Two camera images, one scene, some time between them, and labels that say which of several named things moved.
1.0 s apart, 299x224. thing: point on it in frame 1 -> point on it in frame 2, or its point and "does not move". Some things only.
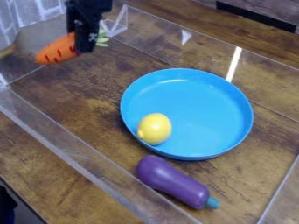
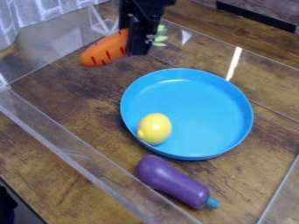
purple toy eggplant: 172,182 does not move
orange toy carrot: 57,51 -> 107,50
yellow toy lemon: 153,129 does not move
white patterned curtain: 20,13 does not move
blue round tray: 207,106 does not move
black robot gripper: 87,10 -> 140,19
